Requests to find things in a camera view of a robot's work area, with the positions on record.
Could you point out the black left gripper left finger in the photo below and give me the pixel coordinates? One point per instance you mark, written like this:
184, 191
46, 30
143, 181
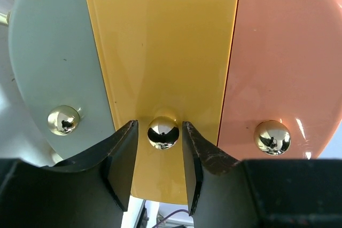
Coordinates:
92, 188

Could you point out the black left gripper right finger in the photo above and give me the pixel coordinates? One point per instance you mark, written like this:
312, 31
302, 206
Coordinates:
216, 184

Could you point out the gold knob orange drawer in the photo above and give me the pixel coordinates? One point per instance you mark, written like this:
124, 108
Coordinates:
272, 137

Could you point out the gold knob yellow drawer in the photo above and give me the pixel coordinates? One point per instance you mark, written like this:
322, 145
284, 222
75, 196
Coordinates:
163, 131

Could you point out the gold knob green drawer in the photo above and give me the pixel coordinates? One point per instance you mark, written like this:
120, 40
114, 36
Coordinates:
63, 120

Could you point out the mint green drawer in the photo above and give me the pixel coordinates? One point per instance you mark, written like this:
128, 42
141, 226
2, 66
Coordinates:
55, 62

